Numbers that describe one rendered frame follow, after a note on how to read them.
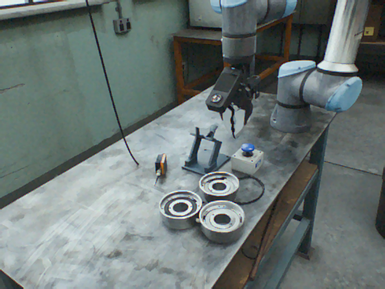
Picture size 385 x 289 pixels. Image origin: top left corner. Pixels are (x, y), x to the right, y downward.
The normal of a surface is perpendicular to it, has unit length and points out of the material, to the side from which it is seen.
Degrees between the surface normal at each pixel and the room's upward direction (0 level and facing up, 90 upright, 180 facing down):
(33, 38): 90
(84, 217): 0
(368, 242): 0
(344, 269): 0
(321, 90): 81
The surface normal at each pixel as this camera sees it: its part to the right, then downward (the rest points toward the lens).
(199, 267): -0.05, -0.87
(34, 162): 0.82, 0.23
